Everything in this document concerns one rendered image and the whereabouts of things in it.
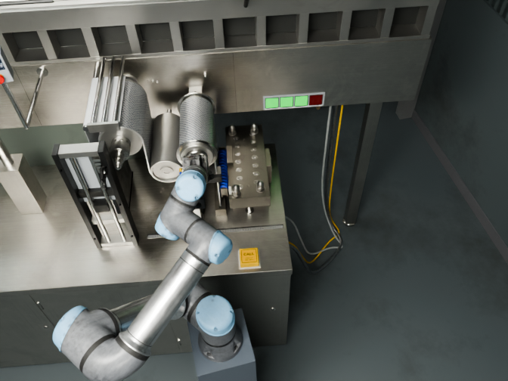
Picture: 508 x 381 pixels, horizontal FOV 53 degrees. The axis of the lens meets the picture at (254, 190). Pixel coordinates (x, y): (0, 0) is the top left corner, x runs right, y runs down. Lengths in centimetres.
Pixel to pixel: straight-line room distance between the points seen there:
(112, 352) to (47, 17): 115
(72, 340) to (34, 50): 115
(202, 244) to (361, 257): 188
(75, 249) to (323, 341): 137
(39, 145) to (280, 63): 109
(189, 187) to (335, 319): 172
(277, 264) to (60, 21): 116
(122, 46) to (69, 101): 32
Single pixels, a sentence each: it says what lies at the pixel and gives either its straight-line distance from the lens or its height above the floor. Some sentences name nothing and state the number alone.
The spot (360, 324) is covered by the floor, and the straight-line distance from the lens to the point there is 288.
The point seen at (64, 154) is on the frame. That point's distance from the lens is 170.
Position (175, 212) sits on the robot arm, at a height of 152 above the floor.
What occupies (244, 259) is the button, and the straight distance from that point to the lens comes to 195.
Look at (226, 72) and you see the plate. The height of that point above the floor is 135.
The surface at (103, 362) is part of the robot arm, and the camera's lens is 135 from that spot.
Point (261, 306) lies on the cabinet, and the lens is 226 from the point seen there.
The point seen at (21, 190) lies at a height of 105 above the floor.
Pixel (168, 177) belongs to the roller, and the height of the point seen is 114.
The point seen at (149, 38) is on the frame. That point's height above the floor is 147.
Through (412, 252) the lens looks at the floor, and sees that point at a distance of 316.
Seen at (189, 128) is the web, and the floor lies 131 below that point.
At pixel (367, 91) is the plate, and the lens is 217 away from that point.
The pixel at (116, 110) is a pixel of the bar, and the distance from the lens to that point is 176.
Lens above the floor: 259
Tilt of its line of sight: 51 degrees down
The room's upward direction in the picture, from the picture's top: 2 degrees counter-clockwise
